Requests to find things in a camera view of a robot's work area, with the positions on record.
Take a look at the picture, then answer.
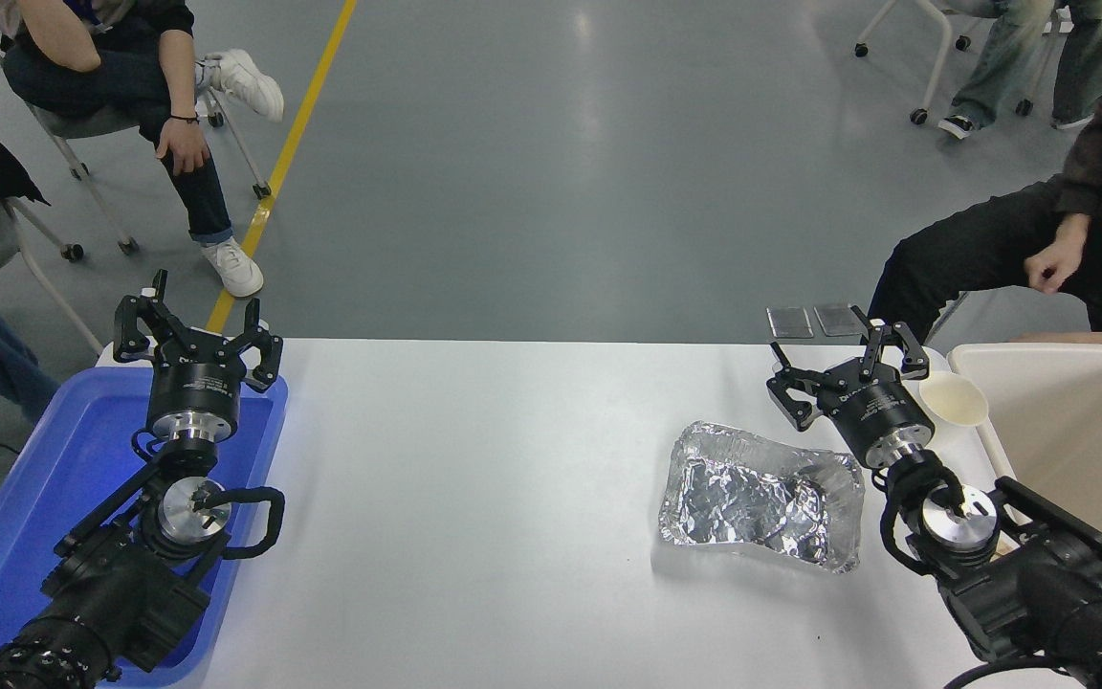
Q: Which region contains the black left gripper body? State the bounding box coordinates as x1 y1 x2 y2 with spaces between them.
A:
147 341 248 427

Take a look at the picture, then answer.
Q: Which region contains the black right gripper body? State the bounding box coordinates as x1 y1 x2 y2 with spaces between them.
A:
824 361 937 468

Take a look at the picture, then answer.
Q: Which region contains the pale paper cup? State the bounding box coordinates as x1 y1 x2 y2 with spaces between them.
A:
916 370 990 430

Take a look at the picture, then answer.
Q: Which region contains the person's hand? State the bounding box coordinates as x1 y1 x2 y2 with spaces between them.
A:
1025 214 1093 295
156 117 212 177

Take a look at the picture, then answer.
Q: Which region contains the silver floor plate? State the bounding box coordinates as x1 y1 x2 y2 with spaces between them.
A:
766 306 815 340
813 303 865 338

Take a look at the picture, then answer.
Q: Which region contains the crumpled silver foil tray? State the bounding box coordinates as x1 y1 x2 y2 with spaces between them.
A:
658 420 866 575

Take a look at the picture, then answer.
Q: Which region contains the person beside bin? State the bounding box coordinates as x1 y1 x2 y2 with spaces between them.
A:
867 48 1102 353

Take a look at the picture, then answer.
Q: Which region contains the blue plastic tray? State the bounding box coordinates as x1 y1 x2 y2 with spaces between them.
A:
0 367 290 688

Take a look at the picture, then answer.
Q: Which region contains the large pale bin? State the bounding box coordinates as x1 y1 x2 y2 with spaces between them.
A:
947 343 1102 628

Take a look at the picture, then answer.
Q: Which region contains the seated person with crossed legs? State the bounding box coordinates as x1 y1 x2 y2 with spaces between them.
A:
0 0 286 300

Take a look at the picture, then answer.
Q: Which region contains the white wheeled chair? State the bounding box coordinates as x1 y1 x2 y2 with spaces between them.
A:
854 0 1067 126

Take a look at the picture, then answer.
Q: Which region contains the distant seated person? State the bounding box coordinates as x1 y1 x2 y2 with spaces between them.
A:
938 0 1102 141

